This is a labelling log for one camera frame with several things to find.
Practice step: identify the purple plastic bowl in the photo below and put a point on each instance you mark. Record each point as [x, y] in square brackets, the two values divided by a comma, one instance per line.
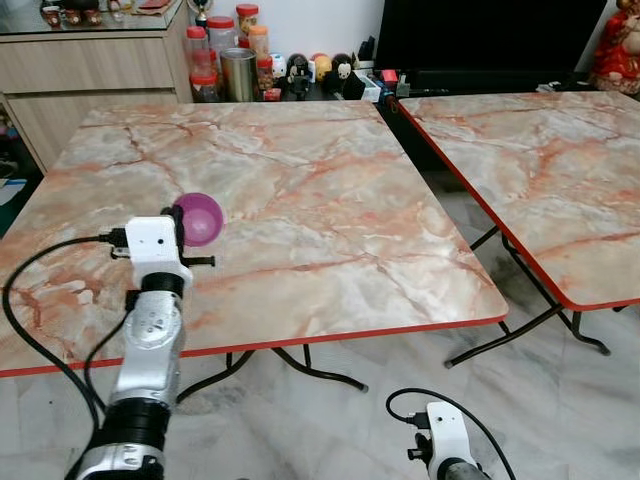
[203, 220]

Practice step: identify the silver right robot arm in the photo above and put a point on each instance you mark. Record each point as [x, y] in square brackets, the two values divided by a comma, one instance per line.
[460, 470]

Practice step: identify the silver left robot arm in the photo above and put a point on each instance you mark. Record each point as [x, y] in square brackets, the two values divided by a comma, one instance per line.
[150, 350]

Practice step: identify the marble pattern folding table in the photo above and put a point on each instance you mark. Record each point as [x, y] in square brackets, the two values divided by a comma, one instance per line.
[550, 170]
[300, 200]

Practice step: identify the small red lid jar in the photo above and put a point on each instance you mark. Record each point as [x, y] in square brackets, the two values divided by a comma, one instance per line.
[205, 88]

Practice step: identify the stainless steel cup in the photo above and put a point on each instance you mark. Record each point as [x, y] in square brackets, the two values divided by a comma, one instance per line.
[239, 75]

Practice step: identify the light wooden cabinet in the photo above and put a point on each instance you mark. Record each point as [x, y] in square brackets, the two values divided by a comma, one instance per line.
[90, 70]

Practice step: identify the large red lid plastic jar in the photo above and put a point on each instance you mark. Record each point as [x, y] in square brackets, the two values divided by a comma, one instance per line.
[221, 38]

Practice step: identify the black and white figurine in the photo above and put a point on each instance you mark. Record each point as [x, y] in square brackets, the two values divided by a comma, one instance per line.
[297, 76]
[341, 74]

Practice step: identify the gold trophy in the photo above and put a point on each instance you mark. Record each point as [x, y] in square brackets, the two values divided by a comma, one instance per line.
[201, 10]

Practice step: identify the red and gold statue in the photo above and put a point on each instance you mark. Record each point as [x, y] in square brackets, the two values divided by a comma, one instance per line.
[618, 55]

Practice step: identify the black television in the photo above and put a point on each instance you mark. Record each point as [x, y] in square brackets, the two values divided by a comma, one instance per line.
[490, 35]

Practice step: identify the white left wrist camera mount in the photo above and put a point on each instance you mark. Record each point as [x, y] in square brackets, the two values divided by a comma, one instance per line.
[155, 245]

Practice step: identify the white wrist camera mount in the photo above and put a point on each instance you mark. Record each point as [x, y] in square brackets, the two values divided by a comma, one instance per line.
[445, 435]
[155, 245]

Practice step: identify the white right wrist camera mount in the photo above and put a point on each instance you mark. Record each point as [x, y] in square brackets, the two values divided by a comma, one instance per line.
[445, 435]

